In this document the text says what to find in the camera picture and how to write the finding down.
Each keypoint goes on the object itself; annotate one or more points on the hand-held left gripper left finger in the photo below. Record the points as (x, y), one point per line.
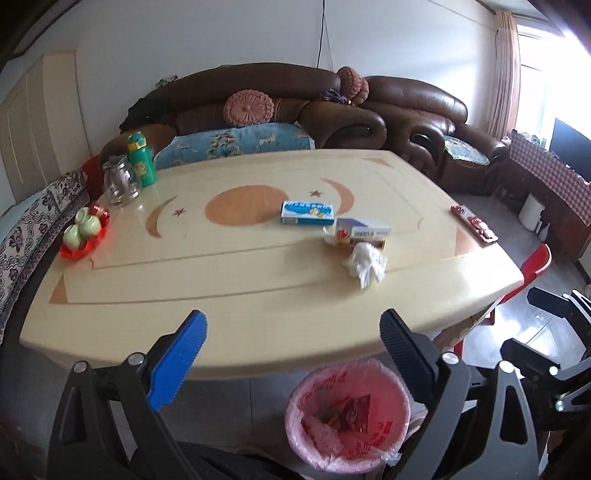
(178, 364)

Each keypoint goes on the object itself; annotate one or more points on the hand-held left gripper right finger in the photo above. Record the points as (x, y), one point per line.
(408, 364)

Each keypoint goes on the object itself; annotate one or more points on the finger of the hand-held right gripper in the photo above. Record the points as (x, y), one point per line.
(531, 360)
(551, 300)

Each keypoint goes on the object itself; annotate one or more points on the colourful snack wrapper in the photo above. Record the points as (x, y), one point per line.
(353, 410)

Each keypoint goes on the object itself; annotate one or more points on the pink lined trash bin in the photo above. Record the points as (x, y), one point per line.
(378, 443)

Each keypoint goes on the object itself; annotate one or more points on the white tissue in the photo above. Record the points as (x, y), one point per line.
(367, 265)

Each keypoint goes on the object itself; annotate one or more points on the white plastic bag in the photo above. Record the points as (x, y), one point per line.
(321, 436)

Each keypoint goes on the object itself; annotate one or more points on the white and orange box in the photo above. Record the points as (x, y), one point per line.
(362, 230)

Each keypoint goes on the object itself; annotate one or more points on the blue and white box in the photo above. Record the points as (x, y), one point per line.
(307, 213)

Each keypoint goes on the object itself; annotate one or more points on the red chair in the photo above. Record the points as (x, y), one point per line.
(531, 267)

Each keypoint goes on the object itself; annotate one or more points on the small white bottle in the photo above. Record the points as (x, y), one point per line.
(544, 231)

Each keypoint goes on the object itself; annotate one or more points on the toy car package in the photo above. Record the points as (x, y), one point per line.
(475, 224)

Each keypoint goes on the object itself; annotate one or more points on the person's leg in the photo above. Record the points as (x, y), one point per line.
(221, 464)

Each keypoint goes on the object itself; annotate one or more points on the checkered tablecloth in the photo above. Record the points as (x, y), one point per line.
(545, 170)

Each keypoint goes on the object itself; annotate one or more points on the red tray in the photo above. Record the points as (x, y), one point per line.
(99, 237)

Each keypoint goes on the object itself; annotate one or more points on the black television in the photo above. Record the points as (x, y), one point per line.
(572, 145)

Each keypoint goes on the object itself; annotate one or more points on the green cup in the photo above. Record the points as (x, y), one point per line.
(90, 226)
(83, 214)
(72, 236)

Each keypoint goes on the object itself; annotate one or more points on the small red cup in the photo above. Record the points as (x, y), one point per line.
(100, 211)

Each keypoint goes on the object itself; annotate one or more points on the blue seat cushion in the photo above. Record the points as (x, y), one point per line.
(466, 150)

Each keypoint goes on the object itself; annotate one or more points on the glass pitcher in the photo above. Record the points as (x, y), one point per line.
(121, 184)

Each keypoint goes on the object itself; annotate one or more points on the bed with patterned cover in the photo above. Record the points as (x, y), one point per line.
(32, 230)

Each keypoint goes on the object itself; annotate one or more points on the green water bottle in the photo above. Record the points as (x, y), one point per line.
(142, 161)

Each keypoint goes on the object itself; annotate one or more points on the red bag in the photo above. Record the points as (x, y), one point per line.
(93, 175)

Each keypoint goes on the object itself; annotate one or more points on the blue printed blanket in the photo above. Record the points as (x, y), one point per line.
(231, 141)

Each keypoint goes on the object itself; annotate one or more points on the brown leather armchair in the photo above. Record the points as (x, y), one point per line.
(415, 110)

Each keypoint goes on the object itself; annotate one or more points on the pink curtain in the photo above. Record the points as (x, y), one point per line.
(505, 69)

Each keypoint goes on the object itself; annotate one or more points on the dark clothes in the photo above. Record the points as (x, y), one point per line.
(136, 113)

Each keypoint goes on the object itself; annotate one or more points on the pink round cushion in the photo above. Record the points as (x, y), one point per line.
(249, 107)
(353, 85)

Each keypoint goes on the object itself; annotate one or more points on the cream wardrobe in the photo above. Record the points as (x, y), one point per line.
(41, 124)

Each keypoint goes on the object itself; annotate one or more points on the purple cloth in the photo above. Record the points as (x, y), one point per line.
(337, 96)

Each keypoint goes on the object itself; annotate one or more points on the brown leather sofa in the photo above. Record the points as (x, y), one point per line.
(203, 87)

